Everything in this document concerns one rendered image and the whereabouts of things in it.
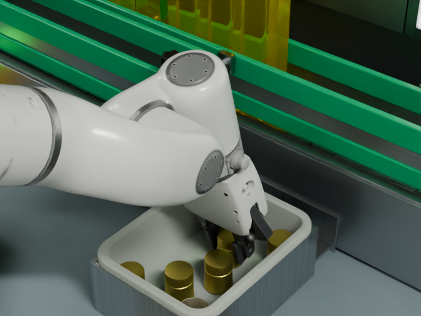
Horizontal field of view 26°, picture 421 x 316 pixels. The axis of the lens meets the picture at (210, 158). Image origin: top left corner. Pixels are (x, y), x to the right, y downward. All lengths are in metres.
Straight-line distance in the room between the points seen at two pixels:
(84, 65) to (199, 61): 0.35
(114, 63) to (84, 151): 0.43
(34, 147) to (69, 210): 0.54
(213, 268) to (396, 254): 0.23
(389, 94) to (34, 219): 0.50
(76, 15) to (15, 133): 0.64
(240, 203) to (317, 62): 0.27
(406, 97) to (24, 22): 0.54
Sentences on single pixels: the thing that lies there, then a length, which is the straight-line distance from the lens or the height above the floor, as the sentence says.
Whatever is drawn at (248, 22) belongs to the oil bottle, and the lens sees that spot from 1.16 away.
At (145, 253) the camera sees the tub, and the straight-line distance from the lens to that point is 1.13.
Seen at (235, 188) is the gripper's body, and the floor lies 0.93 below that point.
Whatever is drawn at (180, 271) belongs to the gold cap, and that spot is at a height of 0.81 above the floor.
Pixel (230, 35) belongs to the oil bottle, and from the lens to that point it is 1.20.
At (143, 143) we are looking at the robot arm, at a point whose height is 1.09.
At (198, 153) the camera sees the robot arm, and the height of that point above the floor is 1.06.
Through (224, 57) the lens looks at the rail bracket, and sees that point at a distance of 1.18.
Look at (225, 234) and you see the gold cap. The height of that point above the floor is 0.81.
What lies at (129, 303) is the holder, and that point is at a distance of 1.06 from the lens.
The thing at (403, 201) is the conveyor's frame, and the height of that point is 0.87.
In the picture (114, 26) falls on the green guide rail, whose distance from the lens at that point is 1.29.
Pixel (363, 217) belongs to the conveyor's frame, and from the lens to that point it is 1.15.
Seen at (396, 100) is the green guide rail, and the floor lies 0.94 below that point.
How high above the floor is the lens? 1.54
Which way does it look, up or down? 36 degrees down
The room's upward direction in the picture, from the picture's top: straight up
